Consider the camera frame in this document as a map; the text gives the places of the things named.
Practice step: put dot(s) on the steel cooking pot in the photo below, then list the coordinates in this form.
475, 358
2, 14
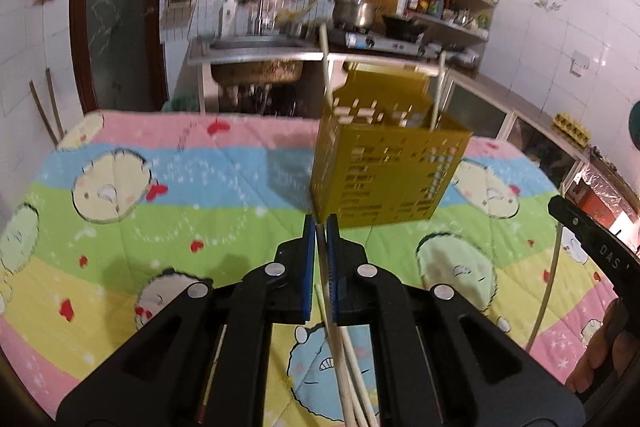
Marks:
352, 9

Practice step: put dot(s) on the person's right hand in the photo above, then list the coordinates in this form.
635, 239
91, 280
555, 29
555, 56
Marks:
590, 357

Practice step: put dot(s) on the yellow perforated utensil holder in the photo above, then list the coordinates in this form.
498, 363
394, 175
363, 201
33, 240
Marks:
390, 177

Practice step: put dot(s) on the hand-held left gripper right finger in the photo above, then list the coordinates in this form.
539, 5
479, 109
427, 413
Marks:
336, 272

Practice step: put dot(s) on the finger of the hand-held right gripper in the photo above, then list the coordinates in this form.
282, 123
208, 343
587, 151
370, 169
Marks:
575, 222

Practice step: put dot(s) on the white wall hooks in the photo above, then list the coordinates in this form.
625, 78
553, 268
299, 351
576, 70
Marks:
552, 2

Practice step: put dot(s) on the gas stove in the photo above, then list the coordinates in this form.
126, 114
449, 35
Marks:
380, 43

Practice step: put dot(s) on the steel faucet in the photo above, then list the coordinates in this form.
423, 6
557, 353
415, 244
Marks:
262, 14

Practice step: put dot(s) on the foil covered shelf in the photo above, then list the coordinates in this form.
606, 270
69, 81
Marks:
610, 197

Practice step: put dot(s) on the egg carton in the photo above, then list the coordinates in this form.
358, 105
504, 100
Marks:
571, 127

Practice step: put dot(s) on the dark wooden door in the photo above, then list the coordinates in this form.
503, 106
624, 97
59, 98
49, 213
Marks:
120, 7

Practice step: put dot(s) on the leaning metal bars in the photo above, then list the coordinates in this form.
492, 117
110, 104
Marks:
52, 107

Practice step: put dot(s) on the printed cartoon blanket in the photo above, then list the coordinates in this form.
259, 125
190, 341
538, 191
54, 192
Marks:
200, 187

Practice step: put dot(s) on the cooking oil bottle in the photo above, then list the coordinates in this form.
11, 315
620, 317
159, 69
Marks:
436, 4

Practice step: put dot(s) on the green waste bin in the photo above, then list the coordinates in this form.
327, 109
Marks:
182, 104

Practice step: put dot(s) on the black wok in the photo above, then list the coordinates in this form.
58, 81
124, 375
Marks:
402, 24

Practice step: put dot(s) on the corner shelf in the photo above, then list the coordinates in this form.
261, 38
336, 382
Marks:
450, 24

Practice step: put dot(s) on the kitchen counter with cabinets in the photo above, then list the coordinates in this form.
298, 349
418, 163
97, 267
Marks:
500, 97

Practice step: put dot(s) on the white soap bottle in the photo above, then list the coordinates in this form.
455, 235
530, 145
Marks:
229, 14

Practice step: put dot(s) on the steel sink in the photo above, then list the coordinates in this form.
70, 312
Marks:
255, 69

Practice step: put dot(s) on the green round object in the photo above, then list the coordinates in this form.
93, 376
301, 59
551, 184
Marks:
635, 122

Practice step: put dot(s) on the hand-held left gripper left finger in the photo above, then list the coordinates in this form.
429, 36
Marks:
309, 267

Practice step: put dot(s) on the small steel pot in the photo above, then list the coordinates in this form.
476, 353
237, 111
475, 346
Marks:
291, 28

